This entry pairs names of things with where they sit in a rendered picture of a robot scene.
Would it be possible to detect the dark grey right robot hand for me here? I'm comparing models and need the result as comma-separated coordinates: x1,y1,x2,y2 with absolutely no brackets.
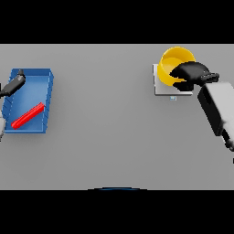
168,61,220,92

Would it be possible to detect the red beaker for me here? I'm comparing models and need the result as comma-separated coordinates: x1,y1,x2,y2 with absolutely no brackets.
11,101,46,130

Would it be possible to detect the yellow bowl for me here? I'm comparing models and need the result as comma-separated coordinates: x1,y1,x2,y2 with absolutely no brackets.
159,46,197,87

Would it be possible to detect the pale square measuring scale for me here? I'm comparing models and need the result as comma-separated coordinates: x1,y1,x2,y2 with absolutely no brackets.
152,63,194,97

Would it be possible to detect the blue tray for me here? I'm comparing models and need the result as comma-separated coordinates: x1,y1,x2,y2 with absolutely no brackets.
1,68,55,134

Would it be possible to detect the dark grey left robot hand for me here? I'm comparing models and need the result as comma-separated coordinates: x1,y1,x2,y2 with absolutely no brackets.
0,69,27,99

